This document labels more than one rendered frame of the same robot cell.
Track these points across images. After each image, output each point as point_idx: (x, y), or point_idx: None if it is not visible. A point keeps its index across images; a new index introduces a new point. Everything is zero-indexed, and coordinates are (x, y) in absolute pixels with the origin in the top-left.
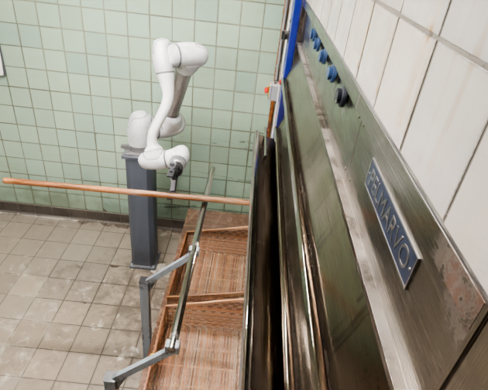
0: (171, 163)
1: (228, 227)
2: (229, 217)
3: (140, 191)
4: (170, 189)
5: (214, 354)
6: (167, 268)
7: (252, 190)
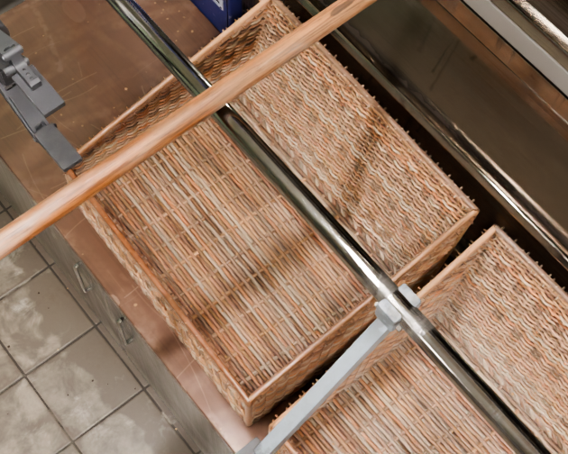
0: (10, 54)
1: (99, 37)
2: (68, 4)
3: (11, 237)
4: (30, 122)
5: (442, 416)
6: (326, 394)
7: (536, 26)
